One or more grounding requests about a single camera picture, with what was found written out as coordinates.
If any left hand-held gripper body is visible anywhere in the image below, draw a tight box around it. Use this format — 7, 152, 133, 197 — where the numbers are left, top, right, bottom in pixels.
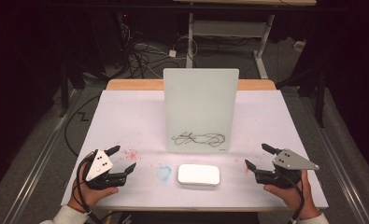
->
83, 148, 127, 191

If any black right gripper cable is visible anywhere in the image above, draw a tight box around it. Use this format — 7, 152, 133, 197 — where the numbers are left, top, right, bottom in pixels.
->
279, 174, 306, 224

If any black metal stand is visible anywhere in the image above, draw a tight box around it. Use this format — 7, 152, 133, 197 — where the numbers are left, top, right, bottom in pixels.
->
315, 70, 327, 129
58, 62, 72, 119

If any dark curtain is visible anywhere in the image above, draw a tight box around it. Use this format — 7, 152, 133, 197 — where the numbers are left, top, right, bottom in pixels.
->
297, 0, 369, 176
0, 0, 124, 194

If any long black floor cable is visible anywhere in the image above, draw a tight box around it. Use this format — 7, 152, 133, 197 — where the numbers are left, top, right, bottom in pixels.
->
64, 94, 101, 157

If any white whiteboard eraser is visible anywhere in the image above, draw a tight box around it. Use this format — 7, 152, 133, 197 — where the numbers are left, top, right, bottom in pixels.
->
177, 163, 221, 188

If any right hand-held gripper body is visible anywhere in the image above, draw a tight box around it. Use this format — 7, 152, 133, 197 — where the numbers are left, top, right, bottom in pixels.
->
254, 148, 320, 189

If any person's left hand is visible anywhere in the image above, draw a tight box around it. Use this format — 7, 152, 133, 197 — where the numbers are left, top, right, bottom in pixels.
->
67, 152, 120, 215

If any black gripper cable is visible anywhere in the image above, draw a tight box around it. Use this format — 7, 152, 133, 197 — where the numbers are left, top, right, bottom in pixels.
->
75, 153, 104, 224
279, 174, 306, 224

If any metal floor rail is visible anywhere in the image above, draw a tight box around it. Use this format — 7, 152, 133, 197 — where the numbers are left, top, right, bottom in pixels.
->
279, 87, 369, 224
1, 88, 84, 224

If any person's right hand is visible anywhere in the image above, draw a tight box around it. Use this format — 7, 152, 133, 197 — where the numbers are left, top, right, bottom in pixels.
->
263, 169, 321, 220

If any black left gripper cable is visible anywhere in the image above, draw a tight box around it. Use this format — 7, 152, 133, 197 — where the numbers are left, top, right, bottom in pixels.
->
75, 153, 104, 224

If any small whiteboard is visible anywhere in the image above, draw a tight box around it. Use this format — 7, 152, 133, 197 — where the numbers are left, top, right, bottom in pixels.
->
163, 68, 240, 154

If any tangle of black cables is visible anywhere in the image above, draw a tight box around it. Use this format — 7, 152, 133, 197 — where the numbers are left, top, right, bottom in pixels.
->
119, 13, 180, 79

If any white metal desk frame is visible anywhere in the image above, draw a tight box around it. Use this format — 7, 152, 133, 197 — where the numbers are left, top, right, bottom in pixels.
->
172, 0, 318, 79

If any white table cover sheet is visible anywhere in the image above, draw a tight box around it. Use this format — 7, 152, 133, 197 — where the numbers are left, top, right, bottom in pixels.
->
61, 89, 329, 210

